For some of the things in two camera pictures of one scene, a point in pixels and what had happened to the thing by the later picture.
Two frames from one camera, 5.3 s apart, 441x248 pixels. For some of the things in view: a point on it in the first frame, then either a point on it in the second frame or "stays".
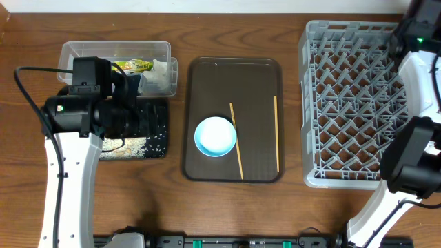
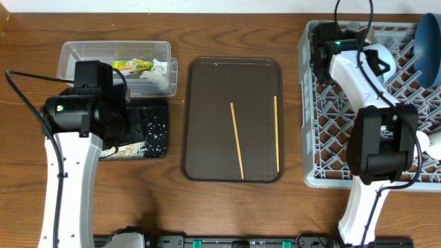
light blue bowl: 215,136 to 386,56
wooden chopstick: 236,141 stays
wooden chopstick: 275,105 stays
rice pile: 132,148 stays
